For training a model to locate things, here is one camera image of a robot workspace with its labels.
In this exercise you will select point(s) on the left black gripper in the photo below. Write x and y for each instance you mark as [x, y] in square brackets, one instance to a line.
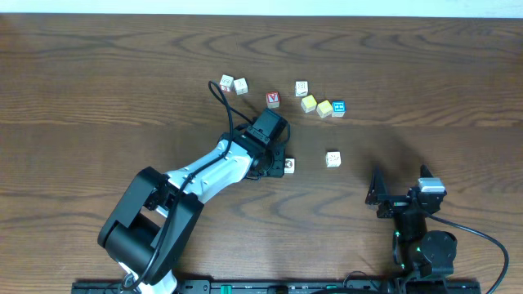
[280, 175]

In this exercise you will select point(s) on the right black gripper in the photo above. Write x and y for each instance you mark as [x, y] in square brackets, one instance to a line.
[378, 193]

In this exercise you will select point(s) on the white block red globe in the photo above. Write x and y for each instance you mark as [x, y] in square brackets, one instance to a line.
[289, 165]

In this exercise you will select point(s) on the white block orange print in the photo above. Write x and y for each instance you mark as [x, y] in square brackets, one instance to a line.
[333, 159]

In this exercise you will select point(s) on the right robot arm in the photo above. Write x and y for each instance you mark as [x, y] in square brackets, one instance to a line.
[420, 253]

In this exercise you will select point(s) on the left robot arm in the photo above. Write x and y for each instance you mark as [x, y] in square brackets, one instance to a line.
[149, 228]

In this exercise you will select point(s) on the red V letter block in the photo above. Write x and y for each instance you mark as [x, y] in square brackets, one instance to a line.
[272, 99]

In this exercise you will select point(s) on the yellow block left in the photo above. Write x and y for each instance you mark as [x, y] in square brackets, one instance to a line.
[308, 103]

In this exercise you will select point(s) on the yellow block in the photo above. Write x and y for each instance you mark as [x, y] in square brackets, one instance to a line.
[324, 109]
[308, 103]

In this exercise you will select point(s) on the yellow block right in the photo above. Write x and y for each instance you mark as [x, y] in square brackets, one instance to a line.
[324, 109]

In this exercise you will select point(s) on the white block black print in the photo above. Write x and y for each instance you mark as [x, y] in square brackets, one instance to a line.
[301, 88]

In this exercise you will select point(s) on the plain white letter block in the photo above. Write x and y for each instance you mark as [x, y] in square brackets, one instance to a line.
[241, 86]

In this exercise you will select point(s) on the blue picture block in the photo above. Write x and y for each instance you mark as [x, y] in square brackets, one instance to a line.
[339, 108]

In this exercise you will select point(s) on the white block red side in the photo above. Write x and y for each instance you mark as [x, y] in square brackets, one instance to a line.
[226, 83]

